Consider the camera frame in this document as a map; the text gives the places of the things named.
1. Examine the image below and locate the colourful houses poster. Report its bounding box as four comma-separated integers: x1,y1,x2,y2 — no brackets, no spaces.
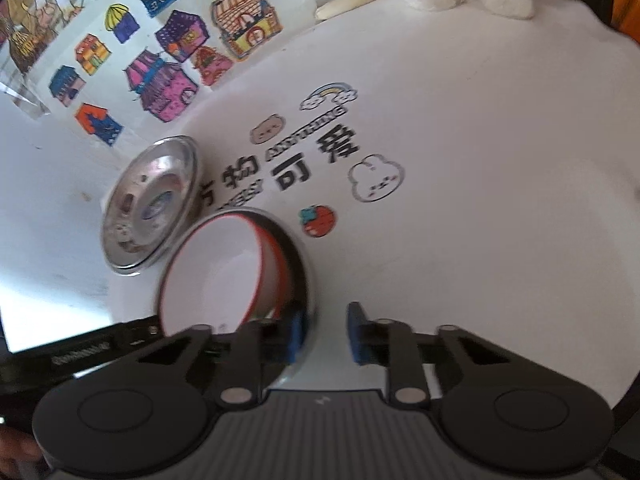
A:
47,0,322,148

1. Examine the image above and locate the rolled dough stick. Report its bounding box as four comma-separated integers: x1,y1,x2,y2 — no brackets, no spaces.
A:
314,0,397,22

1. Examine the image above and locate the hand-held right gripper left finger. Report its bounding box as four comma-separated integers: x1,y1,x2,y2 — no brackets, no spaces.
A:
137,309,308,408

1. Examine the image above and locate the white red-rimmed bowl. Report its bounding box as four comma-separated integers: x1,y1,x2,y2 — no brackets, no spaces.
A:
158,211,297,338

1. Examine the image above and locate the cartoon figures poster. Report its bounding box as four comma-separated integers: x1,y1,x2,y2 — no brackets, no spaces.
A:
0,0,138,63

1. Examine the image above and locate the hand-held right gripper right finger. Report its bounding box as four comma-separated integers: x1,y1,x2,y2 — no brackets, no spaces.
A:
347,302,510,409

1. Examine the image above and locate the steel plate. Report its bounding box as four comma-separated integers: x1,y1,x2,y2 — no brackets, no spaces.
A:
101,135,202,277

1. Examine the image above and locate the steel bowl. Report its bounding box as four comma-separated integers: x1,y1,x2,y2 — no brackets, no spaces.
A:
197,208,315,392

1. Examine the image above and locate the person's left forearm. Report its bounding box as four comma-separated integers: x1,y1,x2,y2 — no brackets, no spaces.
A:
0,426,43,480

